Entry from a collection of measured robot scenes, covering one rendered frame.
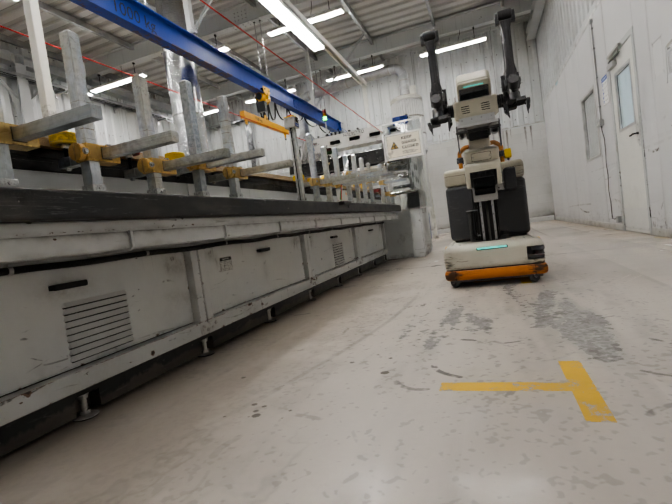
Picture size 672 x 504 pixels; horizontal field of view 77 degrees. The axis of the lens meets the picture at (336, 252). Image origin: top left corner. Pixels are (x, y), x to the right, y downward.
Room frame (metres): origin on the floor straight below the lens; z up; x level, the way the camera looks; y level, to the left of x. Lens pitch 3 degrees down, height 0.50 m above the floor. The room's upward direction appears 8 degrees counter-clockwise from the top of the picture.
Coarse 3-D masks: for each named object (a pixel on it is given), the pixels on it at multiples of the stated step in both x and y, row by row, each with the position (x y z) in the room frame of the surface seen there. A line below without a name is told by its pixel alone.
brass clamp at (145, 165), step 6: (138, 162) 1.45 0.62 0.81; (144, 162) 1.44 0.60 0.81; (150, 162) 1.45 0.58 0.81; (156, 162) 1.48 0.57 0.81; (162, 162) 1.50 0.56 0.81; (138, 168) 1.45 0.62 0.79; (144, 168) 1.45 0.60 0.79; (150, 168) 1.45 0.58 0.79; (156, 168) 1.47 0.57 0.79; (162, 168) 1.50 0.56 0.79; (144, 174) 1.48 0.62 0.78; (162, 174) 1.53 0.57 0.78; (168, 174) 1.54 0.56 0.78; (174, 174) 1.56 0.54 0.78
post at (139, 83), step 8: (136, 80) 1.47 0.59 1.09; (144, 80) 1.49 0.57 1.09; (136, 88) 1.47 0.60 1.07; (144, 88) 1.48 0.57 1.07; (136, 96) 1.48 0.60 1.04; (144, 96) 1.48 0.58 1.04; (136, 104) 1.48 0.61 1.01; (144, 104) 1.47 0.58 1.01; (136, 112) 1.48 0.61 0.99; (144, 112) 1.47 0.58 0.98; (144, 120) 1.47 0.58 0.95; (152, 120) 1.50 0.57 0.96; (144, 128) 1.47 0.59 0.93; (152, 128) 1.49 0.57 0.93; (144, 136) 1.47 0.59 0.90; (144, 152) 1.48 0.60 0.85; (152, 152) 1.48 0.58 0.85; (152, 176) 1.47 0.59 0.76; (160, 176) 1.49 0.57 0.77; (152, 184) 1.47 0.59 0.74; (160, 184) 1.49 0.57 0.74
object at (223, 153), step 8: (208, 152) 1.44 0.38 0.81; (216, 152) 1.43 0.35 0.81; (224, 152) 1.42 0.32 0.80; (168, 160) 1.50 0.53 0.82; (176, 160) 1.49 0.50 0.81; (184, 160) 1.47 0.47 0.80; (192, 160) 1.46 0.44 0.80; (200, 160) 1.45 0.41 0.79; (208, 160) 1.44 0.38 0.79; (216, 160) 1.46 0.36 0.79; (136, 168) 1.55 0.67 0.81; (168, 168) 1.50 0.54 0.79; (176, 168) 1.50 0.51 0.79; (128, 176) 1.56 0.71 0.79; (136, 176) 1.55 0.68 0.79; (144, 176) 1.57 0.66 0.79
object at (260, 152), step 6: (252, 150) 1.66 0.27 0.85; (258, 150) 1.66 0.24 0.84; (264, 150) 1.68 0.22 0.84; (234, 156) 1.69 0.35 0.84; (240, 156) 1.68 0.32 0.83; (246, 156) 1.68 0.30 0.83; (252, 156) 1.67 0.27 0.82; (258, 156) 1.66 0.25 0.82; (264, 156) 1.68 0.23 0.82; (210, 162) 1.73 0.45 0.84; (216, 162) 1.72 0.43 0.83; (222, 162) 1.71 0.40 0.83; (228, 162) 1.70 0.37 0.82; (234, 162) 1.71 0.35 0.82; (186, 168) 1.77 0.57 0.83; (180, 174) 1.82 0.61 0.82
